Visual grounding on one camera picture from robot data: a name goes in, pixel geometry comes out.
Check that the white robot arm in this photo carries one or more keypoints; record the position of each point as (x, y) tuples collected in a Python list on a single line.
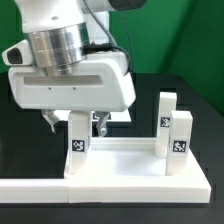
[(58, 67)]

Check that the fiducial marker plate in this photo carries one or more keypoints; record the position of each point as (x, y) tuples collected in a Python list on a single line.
[(66, 115)]

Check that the white desk top tray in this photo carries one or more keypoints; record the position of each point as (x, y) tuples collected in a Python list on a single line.
[(124, 159)]

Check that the white L-shaped corner guide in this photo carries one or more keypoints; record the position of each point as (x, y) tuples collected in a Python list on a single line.
[(73, 190)]

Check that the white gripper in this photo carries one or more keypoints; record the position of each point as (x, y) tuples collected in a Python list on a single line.
[(98, 83)]

